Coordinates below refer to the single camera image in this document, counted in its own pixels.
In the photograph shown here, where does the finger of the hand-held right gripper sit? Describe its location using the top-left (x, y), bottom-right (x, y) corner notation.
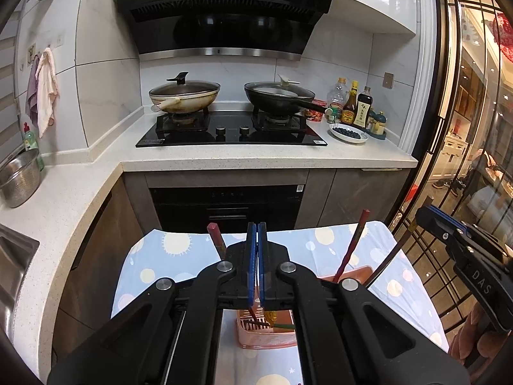
top-left (415, 205), bottom-right (469, 252)

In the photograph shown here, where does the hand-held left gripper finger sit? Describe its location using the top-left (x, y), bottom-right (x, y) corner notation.
top-left (257, 222), bottom-right (470, 385)
top-left (47, 222), bottom-right (258, 385)

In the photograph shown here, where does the dark brown chopstick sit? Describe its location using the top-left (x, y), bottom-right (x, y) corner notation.
top-left (368, 224), bottom-right (418, 289)

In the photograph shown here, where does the pink perforated utensil holder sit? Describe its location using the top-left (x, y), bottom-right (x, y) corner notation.
top-left (236, 264), bottom-right (374, 350)

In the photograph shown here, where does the person's right hand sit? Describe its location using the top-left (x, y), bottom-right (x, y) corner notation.
top-left (448, 300), bottom-right (513, 370)

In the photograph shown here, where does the dark red chopstick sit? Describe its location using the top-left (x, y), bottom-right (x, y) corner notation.
top-left (206, 222), bottom-right (226, 261)

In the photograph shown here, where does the black built-in oven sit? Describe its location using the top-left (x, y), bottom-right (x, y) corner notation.
top-left (148, 184), bottom-right (306, 234)

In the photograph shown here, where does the blue polka dot tablecloth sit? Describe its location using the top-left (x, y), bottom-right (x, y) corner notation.
top-left (111, 221), bottom-right (450, 385)

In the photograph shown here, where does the grey base cabinet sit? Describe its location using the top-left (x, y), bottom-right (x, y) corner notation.
top-left (296, 168), bottom-right (412, 230)

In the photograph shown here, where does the white kitchen countertop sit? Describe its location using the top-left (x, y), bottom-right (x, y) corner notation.
top-left (0, 102), bottom-right (420, 381)

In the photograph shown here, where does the teal condiment jar set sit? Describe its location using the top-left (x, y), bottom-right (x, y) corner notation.
top-left (366, 110), bottom-right (388, 141)

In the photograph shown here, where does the black framed glass door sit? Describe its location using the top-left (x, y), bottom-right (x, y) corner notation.
top-left (412, 0), bottom-right (513, 331)

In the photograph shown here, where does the white plate of blueberries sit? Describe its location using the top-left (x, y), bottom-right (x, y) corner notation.
top-left (329, 123), bottom-right (369, 144)

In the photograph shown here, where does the black gas cooktop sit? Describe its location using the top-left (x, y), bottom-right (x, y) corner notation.
top-left (135, 110), bottom-right (328, 148)

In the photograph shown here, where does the dark vinegar bottle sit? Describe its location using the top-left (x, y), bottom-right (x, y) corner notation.
top-left (355, 86), bottom-right (374, 129)

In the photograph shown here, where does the yellow cap sauce bottle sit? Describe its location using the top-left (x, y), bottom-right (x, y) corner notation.
top-left (341, 80), bottom-right (360, 126)

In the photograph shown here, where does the clear plastic bottle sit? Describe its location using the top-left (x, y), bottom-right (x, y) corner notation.
top-left (326, 78), bottom-right (349, 124)

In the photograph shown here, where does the red instant noodle cup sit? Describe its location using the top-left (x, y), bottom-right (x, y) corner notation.
top-left (306, 99), bottom-right (328, 123)

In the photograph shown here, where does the black wok with lid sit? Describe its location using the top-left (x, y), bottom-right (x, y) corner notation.
top-left (244, 74), bottom-right (328, 116)

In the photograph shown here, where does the beige wok with glass lid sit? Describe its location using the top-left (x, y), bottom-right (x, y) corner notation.
top-left (148, 71), bottom-right (221, 115)

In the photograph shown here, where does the red paper window decoration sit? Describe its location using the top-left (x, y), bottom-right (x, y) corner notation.
top-left (491, 11), bottom-right (513, 64)

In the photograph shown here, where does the steel kitchen sink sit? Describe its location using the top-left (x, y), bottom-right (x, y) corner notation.
top-left (0, 224), bottom-right (41, 331)

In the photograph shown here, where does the steel colander bowl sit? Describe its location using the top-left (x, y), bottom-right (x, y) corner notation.
top-left (0, 148), bottom-right (42, 209)

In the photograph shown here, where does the green dish soap bottle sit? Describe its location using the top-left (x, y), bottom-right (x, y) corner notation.
top-left (21, 122), bottom-right (46, 171)

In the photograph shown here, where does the black range hood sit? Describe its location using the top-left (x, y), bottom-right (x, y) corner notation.
top-left (111, 0), bottom-right (341, 62)

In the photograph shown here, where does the white pink hanging towel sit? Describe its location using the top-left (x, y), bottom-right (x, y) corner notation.
top-left (35, 47), bottom-right (60, 137)

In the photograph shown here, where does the purple hanging cloth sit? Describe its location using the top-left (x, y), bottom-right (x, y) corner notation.
top-left (26, 54), bottom-right (41, 118)

